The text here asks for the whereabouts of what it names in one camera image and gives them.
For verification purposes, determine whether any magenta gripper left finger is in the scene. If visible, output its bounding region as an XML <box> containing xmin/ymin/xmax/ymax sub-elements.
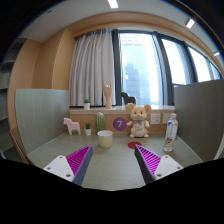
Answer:
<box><xmin>44</xmin><ymin>145</ymin><xmax>93</xmax><ymax>186</ymax></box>

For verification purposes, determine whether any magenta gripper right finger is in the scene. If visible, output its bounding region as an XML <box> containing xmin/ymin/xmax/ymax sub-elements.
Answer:
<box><xmin>134</xmin><ymin>144</ymin><xmax>182</xmax><ymax>184</ymax></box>

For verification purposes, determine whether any clear plastic water bottle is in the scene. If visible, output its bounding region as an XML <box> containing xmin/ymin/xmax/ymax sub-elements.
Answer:
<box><xmin>163</xmin><ymin>113</ymin><xmax>178</xmax><ymax>152</ymax></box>

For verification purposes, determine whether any red round coaster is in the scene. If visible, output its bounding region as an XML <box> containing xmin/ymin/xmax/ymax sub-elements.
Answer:
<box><xmin>128</xmin><ymin>141</ymin><xmax>142</xmax><ymax>149</ymax></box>

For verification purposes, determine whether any pink wooden horse figure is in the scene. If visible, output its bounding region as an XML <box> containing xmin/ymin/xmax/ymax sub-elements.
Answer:
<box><xmin>64</xmin><ymin>118</ymin><xmax>81</xmax><ymax>134</ymax></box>

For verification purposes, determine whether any small potted plant on desk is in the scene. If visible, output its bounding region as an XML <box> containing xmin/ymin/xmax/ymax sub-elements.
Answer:
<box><xmin>84</xmin><ymin>123</ymin><xmax>92</xmax><ymax>136</ymax></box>

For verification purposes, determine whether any beige mouse plush toy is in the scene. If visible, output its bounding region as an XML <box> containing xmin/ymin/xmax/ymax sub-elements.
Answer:
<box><xmin>126</xmin><ymin>103</ymin><xmax>151</xmax><ymax>138</ymax></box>

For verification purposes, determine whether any tall green cactus decoration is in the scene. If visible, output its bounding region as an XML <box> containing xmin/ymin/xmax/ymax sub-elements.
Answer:
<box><xmin>94</xmin><ymin>112</ymin><xmax>105</xmax><ymax>132</ymax></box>

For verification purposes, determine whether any purple number seven sign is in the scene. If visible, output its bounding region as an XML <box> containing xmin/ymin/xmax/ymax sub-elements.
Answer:
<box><xmin>113</xmin><ymin>117</ymin><xmax>127</xmax><ymax>131</ymax></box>

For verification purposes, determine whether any small potted plant on sill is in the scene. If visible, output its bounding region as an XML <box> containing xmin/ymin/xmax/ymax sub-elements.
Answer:
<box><xmin>84</xmin><ymin>99</ymin><xmax>90</xmax><ymax>110</ymax></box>

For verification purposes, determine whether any wooden hand sculpture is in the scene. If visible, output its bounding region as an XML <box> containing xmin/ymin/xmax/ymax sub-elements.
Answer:
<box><xmin>103</xmin><ymin>83</ymin><xmax>112</xmax><ymax>109</ymax></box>

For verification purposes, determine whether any grey curtain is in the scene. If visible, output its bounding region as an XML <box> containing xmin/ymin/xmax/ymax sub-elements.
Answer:
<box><xmin>69</xmin><ymin>28</ymin><xmax>114</xmax><ymax>107</ymax></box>

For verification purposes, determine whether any white wall socket left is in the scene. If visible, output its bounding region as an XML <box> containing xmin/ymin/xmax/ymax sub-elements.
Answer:
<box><xmin>151</xmin><ymin>114</ymin><xmax>161</xmax><ymax>125</ymax></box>

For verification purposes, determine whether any white wall socket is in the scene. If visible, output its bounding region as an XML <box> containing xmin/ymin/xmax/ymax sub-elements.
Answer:
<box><xmin>162</xmin><ymin>113</ymin><xmax>171</xmax><ymax>124</ymax></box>
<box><xmin>151</xmin><ymin>114</ymin><xmax>161</xmax><ymax>125</ymax></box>

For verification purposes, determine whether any white wall socket right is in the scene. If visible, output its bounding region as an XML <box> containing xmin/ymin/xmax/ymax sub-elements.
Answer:
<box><xmin>162</xmin><ymin>113</ymin><xmax>171</xmax><ymax>124</ymax></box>

